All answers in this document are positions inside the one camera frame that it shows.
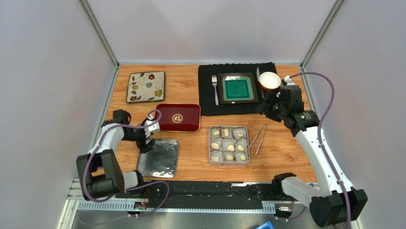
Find silver tin lid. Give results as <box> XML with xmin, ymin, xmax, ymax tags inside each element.
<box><xmin>137</xmin><ymin>139</ymin><xmax>180</xmax><ymax>178</ymax></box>

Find red lacquer tray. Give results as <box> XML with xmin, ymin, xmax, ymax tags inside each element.
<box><xmin>156</xmin><ymin>104</ymin><xmax>201</xmax><ymax>132</ymax></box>

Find pink handled metal tongs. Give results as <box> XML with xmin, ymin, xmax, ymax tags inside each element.
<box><xmin>248</xmin><ymin>124</ymin><xmax>268</xmax><ymax>156</ymax></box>

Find pink metal tin box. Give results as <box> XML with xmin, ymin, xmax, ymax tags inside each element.
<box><xmin>208</xmin><ymin>125</ymin><xmax>251</xmax><ymax>167</ymax></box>

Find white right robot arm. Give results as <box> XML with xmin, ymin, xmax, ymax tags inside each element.
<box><xmin>256</xmin><ymin>85</ymin><xmax>368</xmax><ymax>228</ymax></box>

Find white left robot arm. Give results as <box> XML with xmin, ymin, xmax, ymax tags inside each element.
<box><xmin>76</xmin><ymin>109</ymin><xmax>162</xmax><ymax>202</ymax></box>

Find white orange bowl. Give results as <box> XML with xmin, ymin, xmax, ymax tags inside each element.
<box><xmin>258</xmin><ymin>72</ymin><xmax>282</xmax><ymax>90</ymax></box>

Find floral square plate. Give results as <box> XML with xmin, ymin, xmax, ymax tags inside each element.
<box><xmin>126</xmin><ymin>71</ymin><xmax>166</xmax><ymax>103</ymax></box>

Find green square plate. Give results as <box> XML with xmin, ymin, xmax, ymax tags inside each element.
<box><xmin>218</xmin><ymin>73</ymin><xmax>259</xmax><ymax>104</ymax></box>

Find silver knife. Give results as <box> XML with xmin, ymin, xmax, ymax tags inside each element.
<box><xmin>256</xmin><ymin>67</ymin><xmax>264</xmax><ymax>99</ymax></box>

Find black cloth placemat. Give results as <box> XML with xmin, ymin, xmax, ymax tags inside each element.
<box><xmin>198</xmin><ymin>62</ymin><xmax>277</xmax><ymax>116</ymax></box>

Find silver fork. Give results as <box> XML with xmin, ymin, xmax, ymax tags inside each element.
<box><xmin>212</xmin><ymin>75</ymin><xmax>219</xmax><ymax>106</ymax></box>

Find blue plastic object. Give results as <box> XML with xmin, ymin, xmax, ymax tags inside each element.
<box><xmin>255</xmin><ymin>221</ymin><xmax>274</xmax><ymax>229</ymax></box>

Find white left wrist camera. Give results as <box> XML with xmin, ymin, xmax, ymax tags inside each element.
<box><xmin>144</xmin><ymin>114</ymin><xmax>160</xmax><ymax>135</ymax></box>

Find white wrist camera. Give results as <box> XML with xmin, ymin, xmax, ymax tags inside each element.
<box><xmin>144</xmin><ymin>114</ymin><xmax>160</xmax><ymax>135</ymax></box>
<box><xmin>282</xmin><ymin>75</ymin><xmax>297</xmax><ymax>86</ymax></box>

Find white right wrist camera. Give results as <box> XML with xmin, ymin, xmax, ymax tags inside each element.
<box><xmin>282</xmin><ymin>75</ymin><xmax>297</xmax><ymax>86</ymax></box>

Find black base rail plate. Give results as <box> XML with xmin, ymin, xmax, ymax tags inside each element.
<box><xmin>116</xmin><ymin>181</ymin><xmax>294</xmax><ymax>210</ymax></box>

